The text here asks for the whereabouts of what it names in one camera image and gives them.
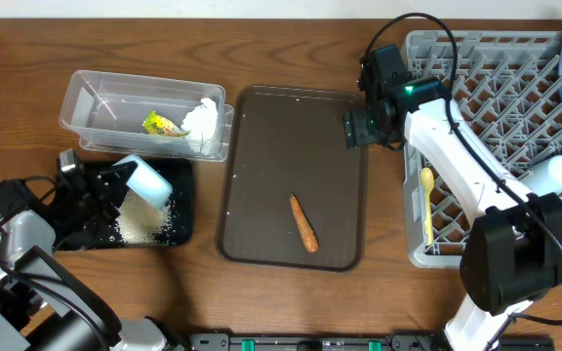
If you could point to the yellow green snack wrapper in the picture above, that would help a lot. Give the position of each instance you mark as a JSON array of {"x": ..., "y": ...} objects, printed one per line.
[{"x": 158, "y": 125}]

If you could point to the orange carrot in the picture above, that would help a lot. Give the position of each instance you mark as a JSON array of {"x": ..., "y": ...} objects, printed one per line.
[{"x": 307, "y": 234}]

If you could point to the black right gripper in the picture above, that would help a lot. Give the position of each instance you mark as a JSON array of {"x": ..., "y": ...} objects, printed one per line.
[{"x": 356, "y": 132}]

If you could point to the yellow plastic spoon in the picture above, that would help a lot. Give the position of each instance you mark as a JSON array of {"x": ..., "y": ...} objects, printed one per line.
[{"x": 427, "y": 183}]

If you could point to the dark brown serving tray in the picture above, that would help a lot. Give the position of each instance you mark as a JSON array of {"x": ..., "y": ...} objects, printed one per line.
[{"x": 290, "y": 141}]

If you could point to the clear plastic bin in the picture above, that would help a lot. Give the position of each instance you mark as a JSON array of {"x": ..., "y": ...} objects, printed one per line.
[{"x": 107, "y": 111}]

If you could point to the white tissue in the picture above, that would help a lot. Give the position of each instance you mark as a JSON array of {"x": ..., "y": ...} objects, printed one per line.
[{"x": 200, "y": 125}]

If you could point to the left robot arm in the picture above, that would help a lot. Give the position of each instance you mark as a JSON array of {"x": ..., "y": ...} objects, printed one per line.
[{"x": 42, "y": 305}]

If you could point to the black bin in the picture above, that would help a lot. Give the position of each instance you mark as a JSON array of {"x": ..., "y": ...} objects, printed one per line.
[{"x": 180, "y": 175}]

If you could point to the light blue bowl with rice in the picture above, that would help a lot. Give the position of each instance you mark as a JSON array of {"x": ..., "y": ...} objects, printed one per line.
[{"x": 147, "y": 183}]

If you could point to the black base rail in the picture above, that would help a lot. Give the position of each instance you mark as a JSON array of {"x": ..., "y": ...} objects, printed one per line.
[{"x": 411, "y": 341}]

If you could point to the white rice pile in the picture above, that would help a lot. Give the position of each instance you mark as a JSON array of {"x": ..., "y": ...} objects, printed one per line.
[{"x": 139, "y": 223}]

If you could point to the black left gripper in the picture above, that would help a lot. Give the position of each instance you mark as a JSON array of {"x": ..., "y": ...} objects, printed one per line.
[{"x": 87, "y": 195}]

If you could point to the blue cup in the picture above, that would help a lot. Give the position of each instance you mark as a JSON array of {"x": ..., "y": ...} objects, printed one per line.
[{"x": 545, "y": 177}]

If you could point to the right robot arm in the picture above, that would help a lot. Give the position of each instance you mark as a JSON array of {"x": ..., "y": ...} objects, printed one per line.
[{"x": 513, "y": 255}]

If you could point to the grey dishwasher rack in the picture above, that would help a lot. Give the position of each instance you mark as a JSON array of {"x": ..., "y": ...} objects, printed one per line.
[{"x": 507, "y": 89}]

